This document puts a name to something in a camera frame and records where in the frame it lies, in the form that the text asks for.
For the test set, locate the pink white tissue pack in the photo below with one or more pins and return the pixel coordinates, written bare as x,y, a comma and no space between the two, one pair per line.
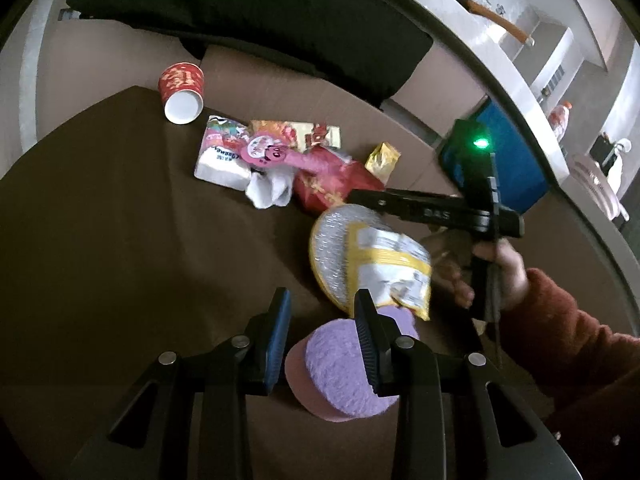
220,160

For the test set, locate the person's right forearm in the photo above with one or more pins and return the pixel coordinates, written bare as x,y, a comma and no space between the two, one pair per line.
575,350

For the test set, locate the red foil packet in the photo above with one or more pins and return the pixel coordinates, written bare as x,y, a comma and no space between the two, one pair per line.
335,185

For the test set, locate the black cloth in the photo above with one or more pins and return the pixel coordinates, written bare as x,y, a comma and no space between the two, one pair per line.
250,15

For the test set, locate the dark brown table mat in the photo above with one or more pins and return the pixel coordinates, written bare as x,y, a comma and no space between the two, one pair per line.
125,260

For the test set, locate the orange cap plastic bottle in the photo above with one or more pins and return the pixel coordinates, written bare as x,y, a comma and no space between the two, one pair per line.
560,120

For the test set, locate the silver yellow scouring sponge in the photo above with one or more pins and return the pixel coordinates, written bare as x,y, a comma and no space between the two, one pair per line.
330,250

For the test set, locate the black bag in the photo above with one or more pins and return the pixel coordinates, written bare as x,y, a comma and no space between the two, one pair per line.
602,152

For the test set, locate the yellow white snack bag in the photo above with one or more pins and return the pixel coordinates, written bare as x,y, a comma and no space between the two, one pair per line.
395,265

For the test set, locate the pink plastic basket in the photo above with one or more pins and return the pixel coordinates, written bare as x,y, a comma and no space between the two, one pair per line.
597,185

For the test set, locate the blue cloth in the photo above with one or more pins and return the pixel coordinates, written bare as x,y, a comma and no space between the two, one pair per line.
515,160

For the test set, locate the red paper cup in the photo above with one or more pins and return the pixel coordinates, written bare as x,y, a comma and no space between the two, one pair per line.
180,80

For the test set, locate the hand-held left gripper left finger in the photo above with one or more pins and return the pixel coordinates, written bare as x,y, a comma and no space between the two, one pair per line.
280,340

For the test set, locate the pink plastic wrapper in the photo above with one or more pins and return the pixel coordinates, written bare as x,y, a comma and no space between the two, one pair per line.
280,152

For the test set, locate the purple pink sponge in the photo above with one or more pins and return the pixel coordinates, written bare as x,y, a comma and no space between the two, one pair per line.
330,370

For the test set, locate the cream red snack packet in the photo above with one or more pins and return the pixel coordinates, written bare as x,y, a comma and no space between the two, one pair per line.
295,132

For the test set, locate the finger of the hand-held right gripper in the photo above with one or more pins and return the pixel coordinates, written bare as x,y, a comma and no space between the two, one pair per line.
375,201

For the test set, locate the person's right hand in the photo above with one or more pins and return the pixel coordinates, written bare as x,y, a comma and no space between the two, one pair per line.
507,270

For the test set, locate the small yellow wrapper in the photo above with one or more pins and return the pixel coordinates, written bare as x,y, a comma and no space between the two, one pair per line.
382,160

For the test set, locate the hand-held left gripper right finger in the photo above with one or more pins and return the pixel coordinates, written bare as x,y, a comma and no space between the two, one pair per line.
365,340

